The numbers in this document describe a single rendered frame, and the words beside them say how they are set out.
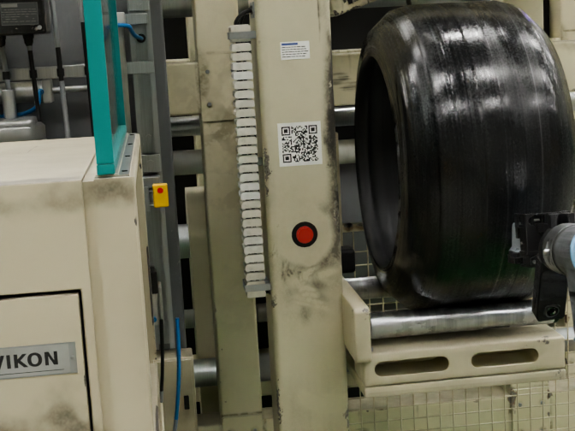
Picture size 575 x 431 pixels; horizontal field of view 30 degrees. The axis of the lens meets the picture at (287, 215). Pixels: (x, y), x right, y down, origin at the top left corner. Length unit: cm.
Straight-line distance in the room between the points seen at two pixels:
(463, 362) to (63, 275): 90
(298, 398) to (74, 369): 82
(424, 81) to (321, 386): 58
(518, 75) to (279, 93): 40
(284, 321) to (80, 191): 82
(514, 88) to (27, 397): 94
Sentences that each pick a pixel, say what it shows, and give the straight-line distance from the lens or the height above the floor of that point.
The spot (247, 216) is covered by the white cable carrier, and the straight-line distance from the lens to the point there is 187.
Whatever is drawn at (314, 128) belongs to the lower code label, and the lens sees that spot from 186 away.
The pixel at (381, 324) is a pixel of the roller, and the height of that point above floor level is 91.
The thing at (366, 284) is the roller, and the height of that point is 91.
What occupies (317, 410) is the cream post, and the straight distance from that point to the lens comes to 197.
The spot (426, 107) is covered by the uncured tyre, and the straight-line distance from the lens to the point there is 173.
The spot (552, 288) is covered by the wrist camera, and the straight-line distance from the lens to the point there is 165.
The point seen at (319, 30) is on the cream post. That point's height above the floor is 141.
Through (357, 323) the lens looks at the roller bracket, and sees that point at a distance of 181.
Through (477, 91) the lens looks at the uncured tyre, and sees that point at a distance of 175.
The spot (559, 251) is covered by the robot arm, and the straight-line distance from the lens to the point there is 151.
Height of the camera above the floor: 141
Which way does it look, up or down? 10 degrees down
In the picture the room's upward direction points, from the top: 3 degrees counter-clockwise
